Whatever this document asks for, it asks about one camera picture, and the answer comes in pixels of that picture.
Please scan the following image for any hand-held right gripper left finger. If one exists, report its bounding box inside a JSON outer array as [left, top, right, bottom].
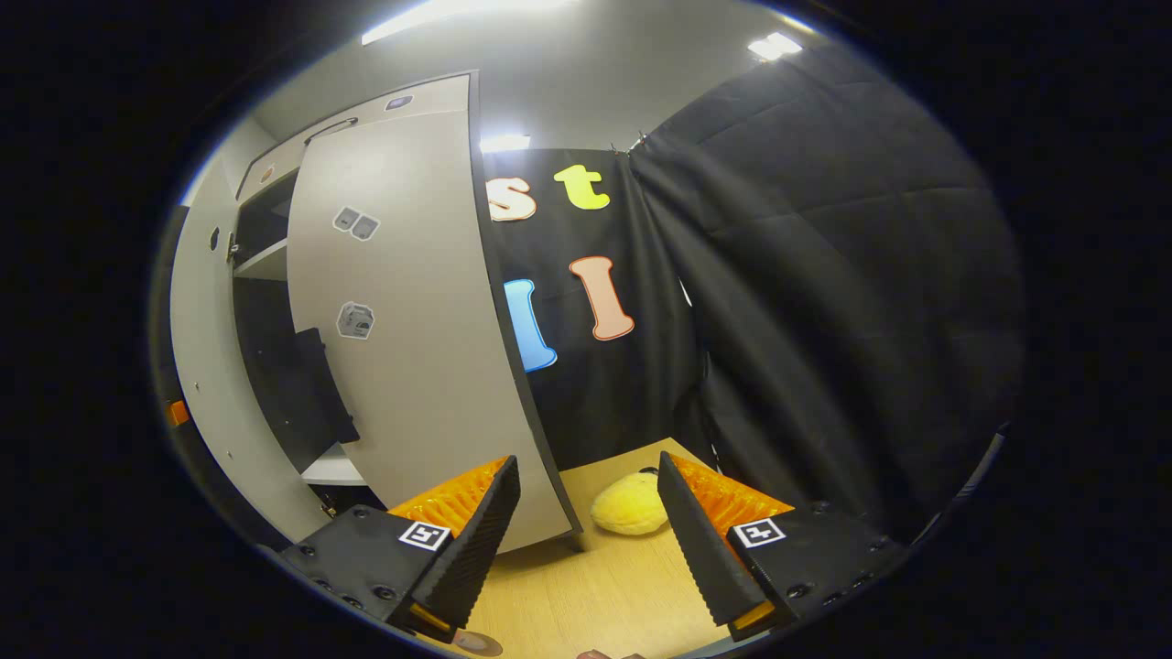
[[277, 455, 521, 643]]

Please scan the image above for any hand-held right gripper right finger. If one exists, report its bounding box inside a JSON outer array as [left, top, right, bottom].
[[657, 450, 918, 643]]

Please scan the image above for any grey cabinet door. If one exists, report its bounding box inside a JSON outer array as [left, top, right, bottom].
[[169, 151, 332, 546], [287, 110, 583, 554]]

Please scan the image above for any grey cabinet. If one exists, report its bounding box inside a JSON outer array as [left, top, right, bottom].
[[229, 71, 482, 515]]

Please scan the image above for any grey cabinet shelf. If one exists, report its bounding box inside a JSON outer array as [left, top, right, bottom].
[[300, 446, 368, 487], [233, 240, 290, 281]]

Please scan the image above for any grey cabinet drawer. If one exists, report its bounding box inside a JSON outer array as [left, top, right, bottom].
[[236, 73, 473, 198]]

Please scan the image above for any yellow lemon toy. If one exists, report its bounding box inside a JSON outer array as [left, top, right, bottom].
[[590, 471, 670, 537]]

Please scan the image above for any black backdrop cloth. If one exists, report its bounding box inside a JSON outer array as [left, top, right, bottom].
[[481, 41, 1026, 550]]

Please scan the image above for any large ceiling light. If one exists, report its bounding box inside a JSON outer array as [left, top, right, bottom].
[[362, 0, 578, 45]]

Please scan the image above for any metal drawer handle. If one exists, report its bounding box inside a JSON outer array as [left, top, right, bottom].
[[304, 116, 361, 146]]

